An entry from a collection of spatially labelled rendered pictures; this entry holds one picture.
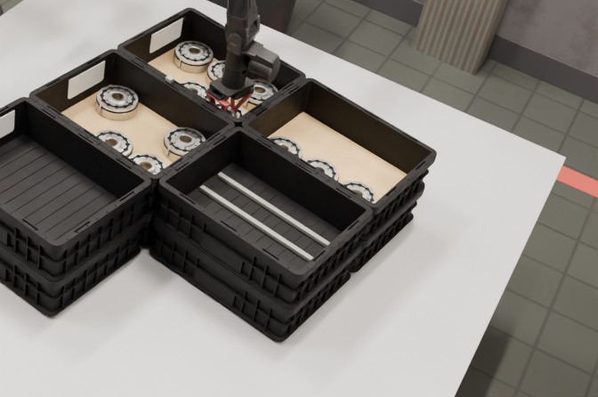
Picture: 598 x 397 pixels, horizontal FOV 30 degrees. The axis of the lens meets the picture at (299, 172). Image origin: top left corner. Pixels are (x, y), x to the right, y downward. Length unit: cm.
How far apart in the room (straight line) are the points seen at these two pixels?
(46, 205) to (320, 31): 245
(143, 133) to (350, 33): 219
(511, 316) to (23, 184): 182
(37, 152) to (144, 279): 39
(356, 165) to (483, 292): 44
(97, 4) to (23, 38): 29
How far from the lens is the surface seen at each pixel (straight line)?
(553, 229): 417
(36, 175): 261
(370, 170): 279
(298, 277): 234
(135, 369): 241
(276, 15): 448
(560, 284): 397
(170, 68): 297
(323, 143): 283
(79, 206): 254
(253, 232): 254
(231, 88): 271
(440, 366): 258
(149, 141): 273
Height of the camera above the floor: 258
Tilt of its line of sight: 40 degrees down
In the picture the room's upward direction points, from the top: 15 degrees clockwise
